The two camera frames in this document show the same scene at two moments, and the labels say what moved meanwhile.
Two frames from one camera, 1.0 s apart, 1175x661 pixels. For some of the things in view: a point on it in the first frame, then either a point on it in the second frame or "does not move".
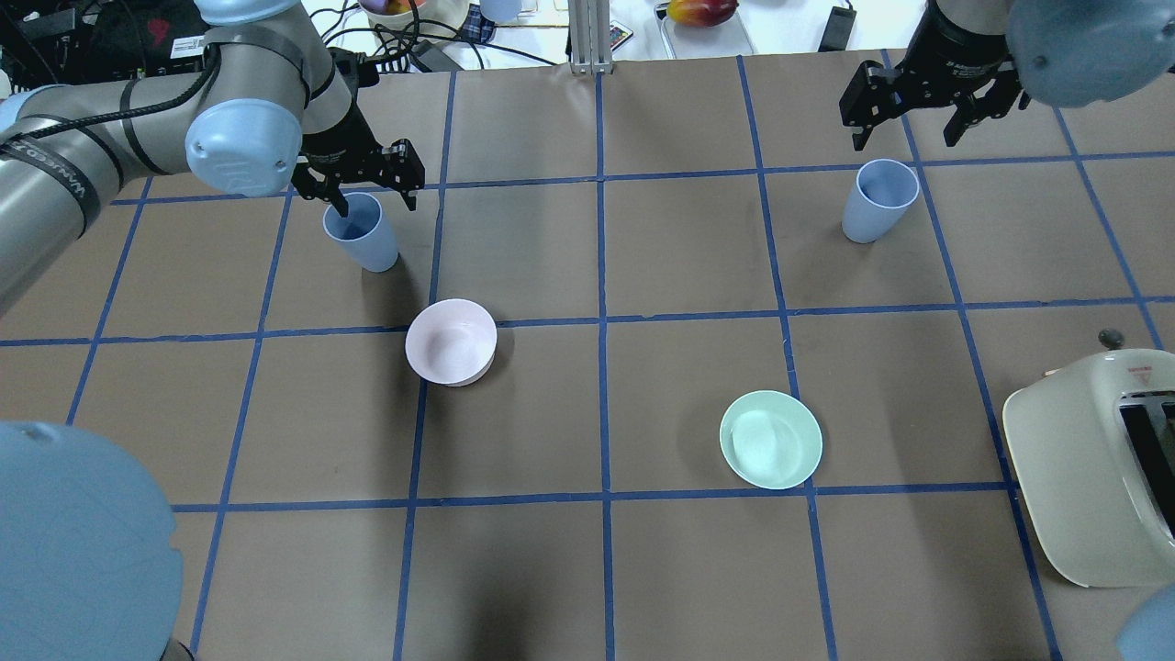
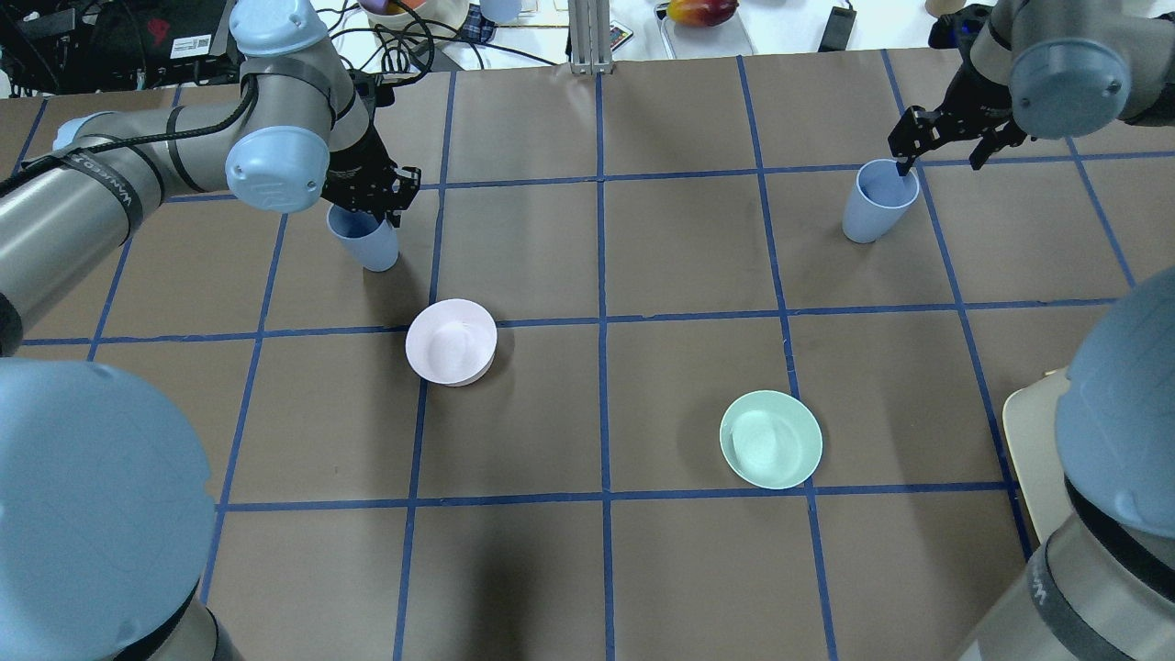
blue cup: x=363 y=231 does not move
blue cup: x=884 y=188 does not move
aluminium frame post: x=589 y=37 does not move
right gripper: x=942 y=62 -> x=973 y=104
